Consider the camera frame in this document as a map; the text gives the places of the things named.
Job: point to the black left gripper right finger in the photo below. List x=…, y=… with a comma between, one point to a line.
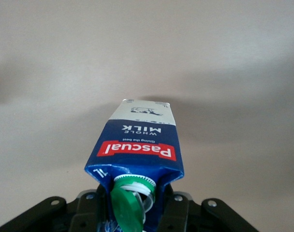
x=177, y=212

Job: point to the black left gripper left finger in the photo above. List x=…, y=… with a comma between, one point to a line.
x=89, y=212

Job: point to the blue white milk carton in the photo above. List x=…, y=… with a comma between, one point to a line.
x=137, y=135

